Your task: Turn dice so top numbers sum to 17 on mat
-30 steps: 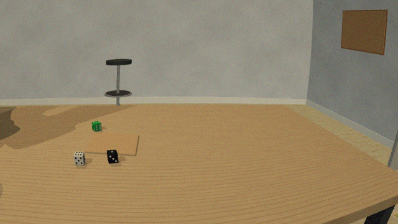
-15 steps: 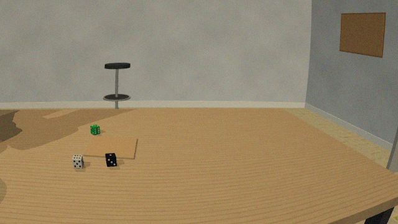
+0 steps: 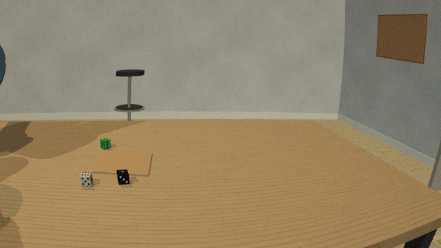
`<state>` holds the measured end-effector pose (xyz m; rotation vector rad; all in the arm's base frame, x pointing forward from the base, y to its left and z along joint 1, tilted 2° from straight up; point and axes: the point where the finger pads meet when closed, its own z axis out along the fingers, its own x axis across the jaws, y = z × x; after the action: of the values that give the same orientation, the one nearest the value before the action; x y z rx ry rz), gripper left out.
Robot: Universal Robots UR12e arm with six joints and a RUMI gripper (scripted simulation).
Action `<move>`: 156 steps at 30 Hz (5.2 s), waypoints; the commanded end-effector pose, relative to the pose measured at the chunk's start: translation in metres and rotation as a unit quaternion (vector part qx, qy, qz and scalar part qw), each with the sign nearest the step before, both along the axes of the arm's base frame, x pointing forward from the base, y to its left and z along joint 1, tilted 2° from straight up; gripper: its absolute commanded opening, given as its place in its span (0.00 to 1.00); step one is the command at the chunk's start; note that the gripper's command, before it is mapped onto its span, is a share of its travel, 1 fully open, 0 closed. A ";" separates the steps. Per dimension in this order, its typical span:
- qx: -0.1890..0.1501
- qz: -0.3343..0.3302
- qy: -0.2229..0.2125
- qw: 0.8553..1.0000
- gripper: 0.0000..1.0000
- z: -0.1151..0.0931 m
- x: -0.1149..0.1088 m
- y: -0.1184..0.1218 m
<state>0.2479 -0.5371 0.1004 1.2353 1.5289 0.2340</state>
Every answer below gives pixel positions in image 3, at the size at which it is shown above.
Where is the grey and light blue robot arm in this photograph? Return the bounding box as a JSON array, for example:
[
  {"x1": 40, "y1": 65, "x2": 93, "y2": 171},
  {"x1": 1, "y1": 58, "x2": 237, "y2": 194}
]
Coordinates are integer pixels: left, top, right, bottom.
[{"x1": 0, "y1": 45, "x2": 6, "y2": 85}]

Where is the green die with white pips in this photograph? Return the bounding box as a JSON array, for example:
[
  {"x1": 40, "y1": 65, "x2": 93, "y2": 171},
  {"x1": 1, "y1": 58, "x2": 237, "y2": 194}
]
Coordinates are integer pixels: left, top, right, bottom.
[{"x1": 100, "y1": 138, "x2": 111, "y2": 149}]

